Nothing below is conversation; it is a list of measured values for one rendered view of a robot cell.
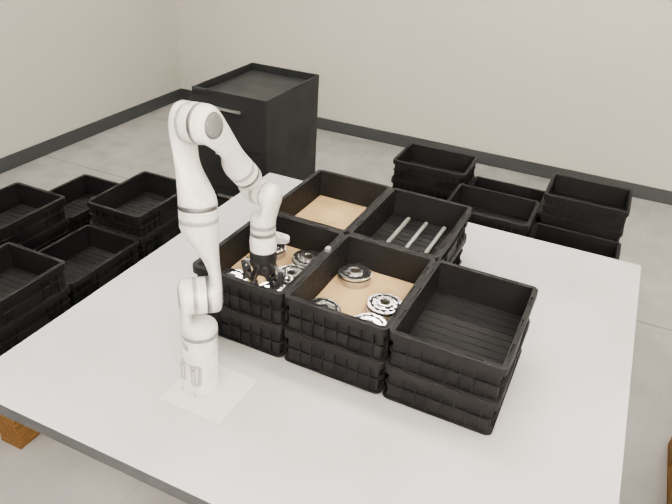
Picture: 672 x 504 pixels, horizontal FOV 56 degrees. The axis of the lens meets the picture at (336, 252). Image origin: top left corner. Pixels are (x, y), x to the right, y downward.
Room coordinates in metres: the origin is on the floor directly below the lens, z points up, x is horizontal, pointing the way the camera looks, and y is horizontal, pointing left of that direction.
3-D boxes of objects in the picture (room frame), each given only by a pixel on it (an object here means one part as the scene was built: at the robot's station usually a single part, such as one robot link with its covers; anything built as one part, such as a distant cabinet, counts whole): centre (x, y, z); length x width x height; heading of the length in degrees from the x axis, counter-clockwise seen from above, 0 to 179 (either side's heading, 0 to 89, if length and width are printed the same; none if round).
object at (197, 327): (1.27, 0.33, 0.95); 0.09 x 0.09 x 0.17; 16
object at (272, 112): (3.44, 0.49, 0.45); 0.62 x 0.45 x 0.90; 157
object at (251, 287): (1.62, 0.19, 0.92); 0.40 x 0.30 x 0.02; 156
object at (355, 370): (1.49, -0.08, 0.76); 0.40 x 0.30 x 0.12; 156
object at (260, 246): (1.52, 0.19, 1.03); 0.11 x 0.09 x 0.06; 155
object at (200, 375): (1.27, 0.33, 0.79); 0.09 x 0.09 x 0.17; 55
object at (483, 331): (1.37, -0.36, 0.87); 0.40 x 0.30 x 0.11; 156
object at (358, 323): (1.49, -0.08, 0.92); 0.40 x 0.30 x 0.02; 156
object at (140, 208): (2.60, 0.91, 0.37); 0.40 x 0.30 x 0.45; 157
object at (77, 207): (2.76, 1.27, 0.31); 0.40 x 0.30 x 0.34; 157
